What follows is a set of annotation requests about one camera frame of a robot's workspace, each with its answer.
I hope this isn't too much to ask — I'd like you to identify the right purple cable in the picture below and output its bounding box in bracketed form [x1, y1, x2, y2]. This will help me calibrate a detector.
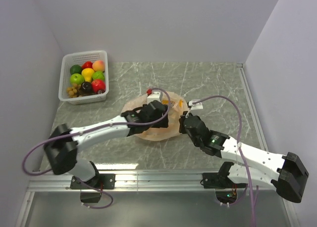
[193, 95, 260, 227]

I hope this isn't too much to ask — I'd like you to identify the green apple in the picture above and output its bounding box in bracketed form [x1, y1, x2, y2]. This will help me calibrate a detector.
[69, 73, 85, 85]

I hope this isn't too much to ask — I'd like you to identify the dark brown fruit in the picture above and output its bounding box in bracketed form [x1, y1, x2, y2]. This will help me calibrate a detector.
[79, 81, 94, 94]

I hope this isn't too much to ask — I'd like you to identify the light green round fruit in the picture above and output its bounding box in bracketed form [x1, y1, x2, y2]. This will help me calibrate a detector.
[92, 71, 105, 81]

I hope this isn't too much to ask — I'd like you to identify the red fruit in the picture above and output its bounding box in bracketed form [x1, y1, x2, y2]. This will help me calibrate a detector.
[82, 61, 93, 69]

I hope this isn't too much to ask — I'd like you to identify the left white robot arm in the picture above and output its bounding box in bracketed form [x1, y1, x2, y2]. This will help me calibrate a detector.
[44, 100, 169, 188]

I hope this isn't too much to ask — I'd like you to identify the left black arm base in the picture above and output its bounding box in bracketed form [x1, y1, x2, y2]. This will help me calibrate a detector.
[69, 173, 115, 205]

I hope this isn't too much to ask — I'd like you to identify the red apple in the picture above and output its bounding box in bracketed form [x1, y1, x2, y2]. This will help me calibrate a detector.
[91, 79, 106, 94]

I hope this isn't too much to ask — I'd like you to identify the white perforated plastic basket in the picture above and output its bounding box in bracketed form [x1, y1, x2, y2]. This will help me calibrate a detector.
[58, 50, 109, 105]

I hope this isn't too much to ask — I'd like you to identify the peach fruit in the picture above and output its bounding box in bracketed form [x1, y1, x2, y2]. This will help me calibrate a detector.
[92, 60, 106, 72]

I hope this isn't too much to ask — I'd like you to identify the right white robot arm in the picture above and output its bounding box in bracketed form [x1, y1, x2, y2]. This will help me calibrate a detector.
[179, 114, 309, 203]

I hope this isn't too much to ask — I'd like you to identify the yellow pear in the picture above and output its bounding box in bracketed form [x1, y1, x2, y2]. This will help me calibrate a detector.
[81, 68, 95, 83]

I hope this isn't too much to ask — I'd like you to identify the dark green fruit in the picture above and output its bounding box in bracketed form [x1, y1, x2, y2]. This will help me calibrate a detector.
[69, 64, 82, 75]

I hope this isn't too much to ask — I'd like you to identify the translucent orange plastic bag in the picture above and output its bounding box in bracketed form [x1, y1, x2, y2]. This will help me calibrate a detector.
[121, 91, 188, 141]

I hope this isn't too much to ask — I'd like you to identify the purple cable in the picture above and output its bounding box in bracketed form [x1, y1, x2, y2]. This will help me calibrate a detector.
[22, 87, 171, 210]
[193, 95, 260, 227]

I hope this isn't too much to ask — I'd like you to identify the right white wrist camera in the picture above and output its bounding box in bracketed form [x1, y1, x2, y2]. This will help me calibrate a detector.
[185, 99, 204, 117]

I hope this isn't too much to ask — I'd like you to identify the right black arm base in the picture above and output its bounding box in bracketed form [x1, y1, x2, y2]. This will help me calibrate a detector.
[200, 172, 237, 205]

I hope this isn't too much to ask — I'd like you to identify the aluminium mounting rail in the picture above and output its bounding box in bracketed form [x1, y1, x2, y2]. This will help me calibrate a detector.
[14, 170, 289, 227]

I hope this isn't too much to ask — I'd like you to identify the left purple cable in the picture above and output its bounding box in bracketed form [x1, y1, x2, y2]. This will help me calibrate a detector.
[22, 87, 171, 210]

